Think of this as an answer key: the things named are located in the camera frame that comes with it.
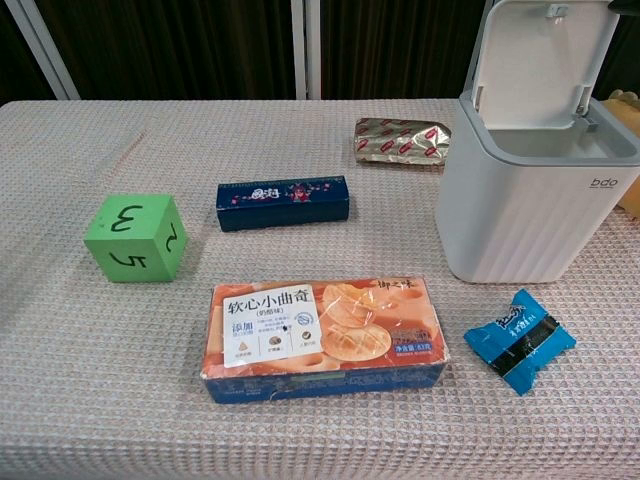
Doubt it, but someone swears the white trash bin lid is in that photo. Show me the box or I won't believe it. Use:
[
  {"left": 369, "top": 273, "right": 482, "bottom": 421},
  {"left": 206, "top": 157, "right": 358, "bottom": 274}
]
[{"left": 433, "top": 88, "right": 640, "bottom": 285}]

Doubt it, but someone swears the white plastic bin lid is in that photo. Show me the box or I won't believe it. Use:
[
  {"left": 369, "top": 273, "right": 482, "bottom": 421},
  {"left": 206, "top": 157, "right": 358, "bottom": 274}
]
[{"left": 468, "top": 0, "right": 623, "bottom": 129}]

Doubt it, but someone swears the dark blue long box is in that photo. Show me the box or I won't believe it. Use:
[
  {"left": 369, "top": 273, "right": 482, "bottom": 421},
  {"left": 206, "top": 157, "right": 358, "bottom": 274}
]
[{"left": 216, "top": 174, "right": 351, "bottom": 233}]

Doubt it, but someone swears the orange cookie box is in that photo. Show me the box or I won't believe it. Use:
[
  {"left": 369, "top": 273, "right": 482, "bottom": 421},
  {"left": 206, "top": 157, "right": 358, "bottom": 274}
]
[{"left": 201, "top": 277, "right": 450, "bottom": 405}]

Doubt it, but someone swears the gold foil snack wrapper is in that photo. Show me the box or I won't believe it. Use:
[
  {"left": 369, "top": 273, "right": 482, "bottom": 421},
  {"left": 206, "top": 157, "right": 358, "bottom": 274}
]
[{"left": 353, "top": 117, "right": 453, "bottom": 172}]

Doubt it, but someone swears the green numbered foam cube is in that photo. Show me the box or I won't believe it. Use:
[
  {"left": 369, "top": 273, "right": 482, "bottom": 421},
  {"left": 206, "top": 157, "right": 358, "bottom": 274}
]
[{"left": 83, "top": 193, "right": 191, "bottom": 283}]

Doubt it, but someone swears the beige waffle tablecloth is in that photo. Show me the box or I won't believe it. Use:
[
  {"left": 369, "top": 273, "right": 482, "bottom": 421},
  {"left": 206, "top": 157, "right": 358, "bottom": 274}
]
[{"left": 0, "top": 98, "right": 640, "bottom": 480}]

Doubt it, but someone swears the blue snack packet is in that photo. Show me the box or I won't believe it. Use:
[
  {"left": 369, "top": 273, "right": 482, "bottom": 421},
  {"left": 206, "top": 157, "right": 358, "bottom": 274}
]
[{"left": 462, "top": 288, "right": 577, "bottom": 398}]

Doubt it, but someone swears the yellow plush toy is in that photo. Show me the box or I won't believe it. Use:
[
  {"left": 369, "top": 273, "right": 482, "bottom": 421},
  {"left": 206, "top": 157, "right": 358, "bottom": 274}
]
[{"left": 603, "top": 88, "right": 640, "bottom": 220}]

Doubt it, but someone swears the white vertical frame post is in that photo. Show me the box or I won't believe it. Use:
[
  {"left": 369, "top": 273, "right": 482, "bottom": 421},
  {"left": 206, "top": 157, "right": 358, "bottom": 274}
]
[
  {"left": 290, "top": 0, "right": 323, "bottom": 100},
  {"left": 8, "top": 0, "right": 81, "bottom": 101}
]

